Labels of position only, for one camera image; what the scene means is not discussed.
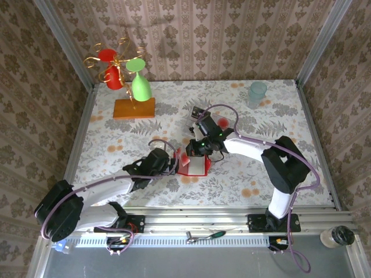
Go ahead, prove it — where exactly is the red card holder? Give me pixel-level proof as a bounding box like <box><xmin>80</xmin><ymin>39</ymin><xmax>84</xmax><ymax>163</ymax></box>
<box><xmin>173</xmin><ymin>147</ymin><xmax>212</xmax><ymax>177</ymax></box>

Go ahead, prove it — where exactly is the clear jar black lid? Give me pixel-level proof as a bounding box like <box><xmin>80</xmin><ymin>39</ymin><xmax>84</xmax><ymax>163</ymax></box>
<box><xmin>319</xmin><ymin>225</ymin><xmax>356</xmax><ymax>249</ymax></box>

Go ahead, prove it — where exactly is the slotted grey cable duct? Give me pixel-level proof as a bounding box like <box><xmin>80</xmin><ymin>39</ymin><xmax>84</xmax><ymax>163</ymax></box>
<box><xmin>51</xmin><ymin>233</ymin><xmax>290</xmax><ymax>247</ymax></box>

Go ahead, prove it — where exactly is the gold wire rack wooden base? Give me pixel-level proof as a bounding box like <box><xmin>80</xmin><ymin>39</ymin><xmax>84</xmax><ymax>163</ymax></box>
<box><xmin>83</xmin><ymin>36</ymin><xmax>157</xmax><ymax>119</ymax></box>

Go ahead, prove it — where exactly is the pale blue plastic cup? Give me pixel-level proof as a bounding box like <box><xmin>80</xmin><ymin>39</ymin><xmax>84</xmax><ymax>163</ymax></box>
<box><xmin>247</xmin><ymin>81</ymin><xmax>268</xmax><ymax>110</ymax></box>

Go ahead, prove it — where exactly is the grey metal panel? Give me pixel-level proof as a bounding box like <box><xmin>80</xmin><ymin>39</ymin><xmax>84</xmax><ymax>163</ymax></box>
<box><xmin>27</xmin><ymin>235</ymin><xmax>366</xmax><ymax>278</ymax></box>

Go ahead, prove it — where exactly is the green plastic wine glass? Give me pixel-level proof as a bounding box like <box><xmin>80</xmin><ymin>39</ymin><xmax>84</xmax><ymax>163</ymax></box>
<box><xmin>125</xmin><ymin>57</ymin><xmax>153</xmax><ymax>102</ymax></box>

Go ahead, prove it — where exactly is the aluminium table side rail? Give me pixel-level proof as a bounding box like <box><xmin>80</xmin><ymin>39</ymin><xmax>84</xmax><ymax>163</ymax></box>
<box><xmin>295</xmin><ymin>82</ymin><xmax>343</xmax><ymax>211</ymax></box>
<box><xmin>59</xmin><ymin>83</ymin><xmax>98</xmax><ymax>186</ymax></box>

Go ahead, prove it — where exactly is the blue white plug connector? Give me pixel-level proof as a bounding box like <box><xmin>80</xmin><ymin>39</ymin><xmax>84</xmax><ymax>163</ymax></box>
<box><xmin>53</xmin><ymin>239</ymin><xmax>75</xmax><ymax>254</ymax></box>

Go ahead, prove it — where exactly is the black power connector block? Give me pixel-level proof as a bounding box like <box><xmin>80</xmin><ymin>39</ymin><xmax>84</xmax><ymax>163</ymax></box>
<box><xmin>104</xmin><ymin>236</ymin><xmax>133</xmax><ymax>257</ymax></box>
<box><xmin>268</xmin><ymin>236</ymin><xmax>292</xmax><ymax>255</ymax></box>

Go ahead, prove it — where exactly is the green handled ratchet wrench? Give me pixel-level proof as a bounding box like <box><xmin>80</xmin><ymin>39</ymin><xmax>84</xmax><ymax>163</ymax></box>
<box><xmin>185</xmin><ymin>229</ymin><xmax>227</xmax><ymax>244</ymax></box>

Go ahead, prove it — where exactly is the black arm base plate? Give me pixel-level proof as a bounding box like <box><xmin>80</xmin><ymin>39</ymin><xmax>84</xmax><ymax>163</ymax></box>
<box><xmin>93</xmin><ymin>214</ymin><xmax>146</xmax><ymax>234</ymax></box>
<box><xmin>248</xmin><ymin>214</ymin><xmax>301</xmax><ymax>233</ymax></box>

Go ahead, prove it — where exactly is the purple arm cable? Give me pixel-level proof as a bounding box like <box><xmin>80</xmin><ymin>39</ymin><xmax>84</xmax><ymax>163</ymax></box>
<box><xmin>198</xmin><ymin>103</ymin><xmax>321</xmax><ymax>275</ymax></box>
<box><xmin>34</xmin><ymin>138</ymin><xmax>178</xmax><ymax>257</ymax></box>

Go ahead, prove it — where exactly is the aluminium frame post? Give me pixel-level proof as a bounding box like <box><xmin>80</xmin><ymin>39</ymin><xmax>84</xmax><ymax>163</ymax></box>
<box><xmin>34</xmin><ymin>0</ymin><xmax>95</xmax><ymax>91</ymax></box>
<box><xmin>296</xmin><ymin>0</ymin><xmax>353</xmax><ymax>87</ymax></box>

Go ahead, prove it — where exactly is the red plastic wine glass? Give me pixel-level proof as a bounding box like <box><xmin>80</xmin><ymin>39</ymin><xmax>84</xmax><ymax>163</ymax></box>
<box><xmin>97</xmin><ymin>48</ymin><xmax>125</xmax><ymax>90</ymax></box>

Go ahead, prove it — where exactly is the aluminium front rail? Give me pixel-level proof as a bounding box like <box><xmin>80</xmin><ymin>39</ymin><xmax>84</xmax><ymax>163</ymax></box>
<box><xmin>40</xmin><ymin>206</ymin><xmax>359</xmax><ymax>236</ymax></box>

